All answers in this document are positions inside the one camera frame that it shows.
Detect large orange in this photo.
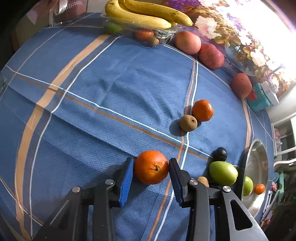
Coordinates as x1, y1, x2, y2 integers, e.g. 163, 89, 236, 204
133, 150, 169, 185

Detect small tangerine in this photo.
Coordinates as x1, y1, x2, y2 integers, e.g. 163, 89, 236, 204
192, 99, 214, 122
255, 184, 265, 195

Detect brown kiwi near green apple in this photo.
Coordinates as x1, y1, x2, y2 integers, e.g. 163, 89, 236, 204
197, 176, 209, 187

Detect green apple on cloth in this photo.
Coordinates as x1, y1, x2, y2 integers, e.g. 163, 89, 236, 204
208, 161, 238, 186

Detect dark plum on cloth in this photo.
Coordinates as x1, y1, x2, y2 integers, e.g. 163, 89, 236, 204
213, 147, 228, 162

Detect brown kiwi near tangerine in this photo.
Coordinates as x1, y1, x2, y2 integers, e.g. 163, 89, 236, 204
179, 115, 198, 132

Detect green apple in bowl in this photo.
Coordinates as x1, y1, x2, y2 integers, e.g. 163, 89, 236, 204
243, 176, 253, 196

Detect small tangerine on cloth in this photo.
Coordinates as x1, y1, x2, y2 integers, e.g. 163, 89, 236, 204
192, 99, 214, 122

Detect round stainless steel bowl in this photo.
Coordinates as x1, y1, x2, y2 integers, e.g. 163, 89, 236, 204
241, 138, 268, 217

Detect blue plaid tablecloth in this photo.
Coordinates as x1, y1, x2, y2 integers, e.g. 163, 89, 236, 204
1, 13, 273, 240

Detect teal plastic box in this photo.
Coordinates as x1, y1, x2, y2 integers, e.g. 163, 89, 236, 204
246, 83, 271, 112

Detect white shelf rack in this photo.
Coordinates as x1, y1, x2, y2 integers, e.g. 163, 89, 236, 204
271, 113, 295, 172

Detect red speckled apple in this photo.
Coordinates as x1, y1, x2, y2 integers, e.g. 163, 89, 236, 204
198, 44, 224, 70

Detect pink pale apple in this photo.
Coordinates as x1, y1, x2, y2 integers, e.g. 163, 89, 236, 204
174, 31, 202, 55

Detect kiwi in tray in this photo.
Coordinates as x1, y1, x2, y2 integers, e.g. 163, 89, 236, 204
147, 37, 159, 47

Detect clear plastic fruit tray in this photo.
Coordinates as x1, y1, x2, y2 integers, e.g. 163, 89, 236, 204
100, 14, 181, 48

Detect tangerine in tray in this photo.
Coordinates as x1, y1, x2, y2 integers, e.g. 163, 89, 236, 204
134, 29, 154, 41

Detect green fruit in tray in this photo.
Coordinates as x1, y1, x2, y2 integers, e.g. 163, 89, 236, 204
104, 22, 122, 35

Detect flower painting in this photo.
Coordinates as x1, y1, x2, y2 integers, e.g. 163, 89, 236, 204
162, 1, 295, 97

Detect yellow banana bunch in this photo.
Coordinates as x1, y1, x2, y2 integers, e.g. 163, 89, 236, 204
105, 1, 193, 30

